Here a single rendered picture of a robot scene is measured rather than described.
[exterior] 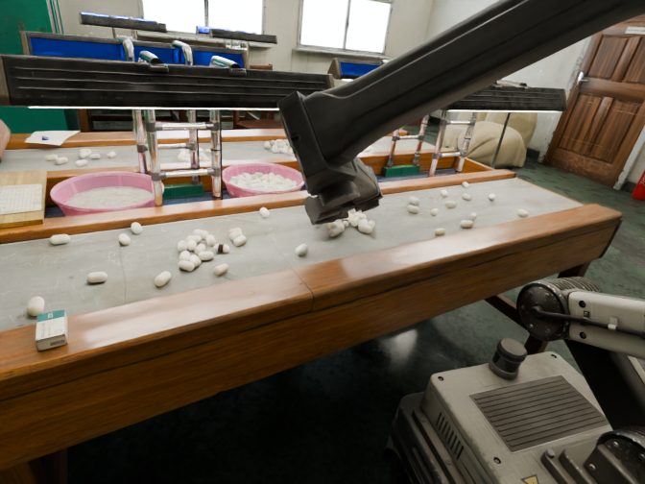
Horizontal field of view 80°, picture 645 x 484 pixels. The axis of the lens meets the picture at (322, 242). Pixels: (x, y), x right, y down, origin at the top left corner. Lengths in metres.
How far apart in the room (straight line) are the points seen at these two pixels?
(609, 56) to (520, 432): 4.99
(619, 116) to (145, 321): 5.28
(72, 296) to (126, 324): 0.16
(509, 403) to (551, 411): 0.10
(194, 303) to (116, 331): 0.12
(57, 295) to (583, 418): 1.14
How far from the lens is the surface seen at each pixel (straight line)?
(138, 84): 0.81
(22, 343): 0.71
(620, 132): 5.49
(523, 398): 1.11
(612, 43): 5.66
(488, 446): 0.98
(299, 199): 1.13
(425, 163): 1.88
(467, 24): 0.35
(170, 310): 0.70
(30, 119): 3.56
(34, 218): 1.04
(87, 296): 0.81
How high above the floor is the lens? 1.20
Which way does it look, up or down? 29 degrees down
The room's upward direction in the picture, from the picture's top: 7 degrees clockwise
